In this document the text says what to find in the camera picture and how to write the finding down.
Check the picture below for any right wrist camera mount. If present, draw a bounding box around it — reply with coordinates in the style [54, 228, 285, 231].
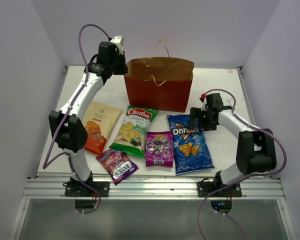
[199, 93, 207, 111]

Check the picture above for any blue Doritos chips bag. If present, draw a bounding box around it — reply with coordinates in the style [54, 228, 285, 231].
[166, 114, 215, 176]

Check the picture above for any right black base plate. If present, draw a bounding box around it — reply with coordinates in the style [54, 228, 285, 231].
[196, 178, 243, 198]

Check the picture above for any aluminium rail frame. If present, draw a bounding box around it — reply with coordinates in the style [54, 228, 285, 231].
[22, 175, 285, 200]

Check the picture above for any purple cable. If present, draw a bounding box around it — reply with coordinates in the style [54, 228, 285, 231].
[197, 89, 288, 240]
[42, 23, 113, 215]

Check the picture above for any purple Fox's candy bag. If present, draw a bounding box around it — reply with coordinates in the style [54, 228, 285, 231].
[96, 149, 139, 185]

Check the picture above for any beige orange cassava chips bag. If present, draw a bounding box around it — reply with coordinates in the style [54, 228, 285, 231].
[82, 101, 123, 156]

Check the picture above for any purple Cocoaland gummy bag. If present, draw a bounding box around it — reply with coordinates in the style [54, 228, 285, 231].
[145, 131, 174, 168]

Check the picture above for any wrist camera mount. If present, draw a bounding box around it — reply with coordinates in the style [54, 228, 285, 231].
[110, 35, 124, 55]
[199, 93, 207, 111]

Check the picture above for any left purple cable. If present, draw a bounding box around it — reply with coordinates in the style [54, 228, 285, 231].
[42, 23, 113, 215]

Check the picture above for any red brown paper bag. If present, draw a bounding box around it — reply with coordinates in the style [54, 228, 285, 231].
[124, 50, 195, 113]

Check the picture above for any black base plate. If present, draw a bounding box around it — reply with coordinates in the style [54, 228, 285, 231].
[196, 178, 243, 198]
[62, 177, 110, 197]

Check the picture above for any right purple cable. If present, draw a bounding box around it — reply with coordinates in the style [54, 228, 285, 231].
[197, 89, 288, 240]

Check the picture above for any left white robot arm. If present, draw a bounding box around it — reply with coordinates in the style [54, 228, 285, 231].
[48, 35, 128, 197]

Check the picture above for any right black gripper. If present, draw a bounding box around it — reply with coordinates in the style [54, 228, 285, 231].
[188, 107, 217, 132]

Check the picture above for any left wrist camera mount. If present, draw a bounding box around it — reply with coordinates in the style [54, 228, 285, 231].
[110, 35, 124, 55]

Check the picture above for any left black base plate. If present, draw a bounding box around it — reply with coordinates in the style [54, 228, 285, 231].
[62, 177, 110, 197]

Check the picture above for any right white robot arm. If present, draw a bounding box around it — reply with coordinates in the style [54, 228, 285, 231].
[189, 93, 277, 197]

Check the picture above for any green Chuba cassava chips bag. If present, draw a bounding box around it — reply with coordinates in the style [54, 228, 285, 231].
[109, 105, 159, 159]

